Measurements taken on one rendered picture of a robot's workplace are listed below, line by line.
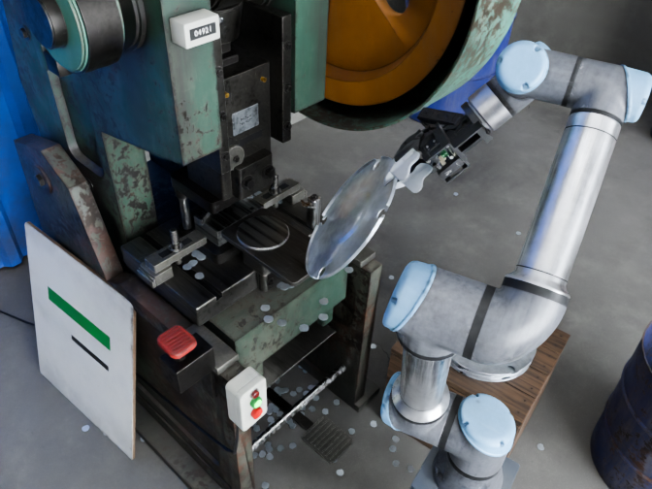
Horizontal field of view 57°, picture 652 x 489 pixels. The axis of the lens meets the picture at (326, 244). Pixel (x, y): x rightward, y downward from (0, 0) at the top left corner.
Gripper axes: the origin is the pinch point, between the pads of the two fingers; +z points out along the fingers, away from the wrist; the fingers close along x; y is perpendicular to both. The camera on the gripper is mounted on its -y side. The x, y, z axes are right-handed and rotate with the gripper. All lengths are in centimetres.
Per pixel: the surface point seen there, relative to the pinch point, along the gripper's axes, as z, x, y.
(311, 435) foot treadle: 71, 53, -1
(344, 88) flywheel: 1.7, 0.8, -42.2
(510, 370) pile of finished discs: 18, 77, 0
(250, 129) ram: 17.9, -17.6, -22.0
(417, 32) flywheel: -20.1, -2.8, -31.4
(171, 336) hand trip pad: 51, -12, 9
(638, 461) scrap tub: 7, 112, 22
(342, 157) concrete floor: 53, 93, -167
